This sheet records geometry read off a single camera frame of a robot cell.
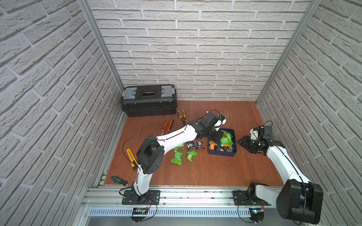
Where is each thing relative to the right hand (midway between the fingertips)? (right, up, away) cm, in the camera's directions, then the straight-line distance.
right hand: (242, 143), depth 85 cm
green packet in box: (-11, +2, -4) cm, 12 cm away
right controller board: (+1, -33, -15) cm, 37 cm away
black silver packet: (-26, -2, +7) cm, 27 cm away
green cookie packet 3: (-38, -3, +7) cm, 38 cm away
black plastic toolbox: (-61, +28, +12) cm, 69 cm away
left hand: (-12, +5, -5) cm, 14 cm away
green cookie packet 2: (-32, -8, +3) cm, 33 cm away
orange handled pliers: (-51, +9, +17) cm, 55 cm away
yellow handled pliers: (-37, +14, +22) cm, 45 cm away
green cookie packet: (-40, -10, +2) cm, 42 cm away
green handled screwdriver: (-74, -19, -8) cm, 77 cm away
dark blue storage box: (-8, -4, +7) cm, 11 cm away
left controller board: (-59, -34, -14) cm, 70 cm away
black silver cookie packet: (-31, -3, +7) cm, 32 cm away
